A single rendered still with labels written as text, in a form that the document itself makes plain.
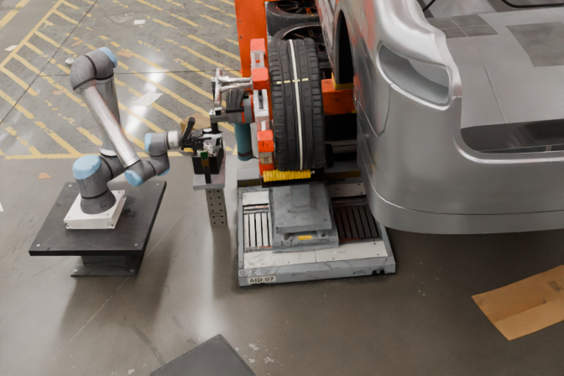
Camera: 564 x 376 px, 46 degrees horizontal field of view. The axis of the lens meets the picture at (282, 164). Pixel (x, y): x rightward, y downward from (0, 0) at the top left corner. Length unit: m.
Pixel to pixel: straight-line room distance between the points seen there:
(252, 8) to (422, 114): 1.56
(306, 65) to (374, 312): 1.27
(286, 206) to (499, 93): 1.29
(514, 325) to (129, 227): 2.00
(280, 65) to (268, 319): 1.26
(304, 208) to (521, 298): 1.21
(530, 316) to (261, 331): 1.31
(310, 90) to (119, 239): 1.28
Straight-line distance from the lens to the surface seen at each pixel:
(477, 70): 3.36
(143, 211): 3.69
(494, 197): 2.51
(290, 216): 3.63
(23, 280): 3.97
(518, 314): 3.51
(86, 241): 3.60
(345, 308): 3.43
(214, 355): 2.84
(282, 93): 3.05
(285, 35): 5.05
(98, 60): 3.32
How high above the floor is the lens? 2.51
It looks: 35 degrees down
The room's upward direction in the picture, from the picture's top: 4 degrees counter-clockwise
